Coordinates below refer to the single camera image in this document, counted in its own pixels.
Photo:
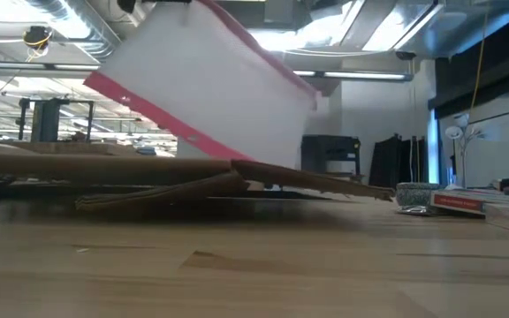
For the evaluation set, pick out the pink-edged mesh zip pouch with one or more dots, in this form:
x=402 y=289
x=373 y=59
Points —
x=210 y=84

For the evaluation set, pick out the brown cardboard box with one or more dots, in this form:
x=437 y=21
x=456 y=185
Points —
x=104 y=170

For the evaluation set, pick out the red playing card box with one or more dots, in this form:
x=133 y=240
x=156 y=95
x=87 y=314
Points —
x=458 y=202

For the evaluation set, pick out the wooden background workbench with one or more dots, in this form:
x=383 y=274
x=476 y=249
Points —
x=60 y=148

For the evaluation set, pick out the fluorescent ceiling light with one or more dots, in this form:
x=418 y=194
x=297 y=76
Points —
x=360 y=75

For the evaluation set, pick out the black background cabinet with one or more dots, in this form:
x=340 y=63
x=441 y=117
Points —
x=329 y=152

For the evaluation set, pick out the black folded panel stack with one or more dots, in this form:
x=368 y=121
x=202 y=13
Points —
x=396 y=161

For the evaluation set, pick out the white floor lamp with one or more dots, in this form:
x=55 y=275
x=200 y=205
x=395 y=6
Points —
x=462 y=132

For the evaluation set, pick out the background metal frame machine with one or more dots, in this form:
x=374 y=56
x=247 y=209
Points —
x=47 y=119

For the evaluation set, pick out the black ceiling camera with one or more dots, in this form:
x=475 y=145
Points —
x=405 y=55

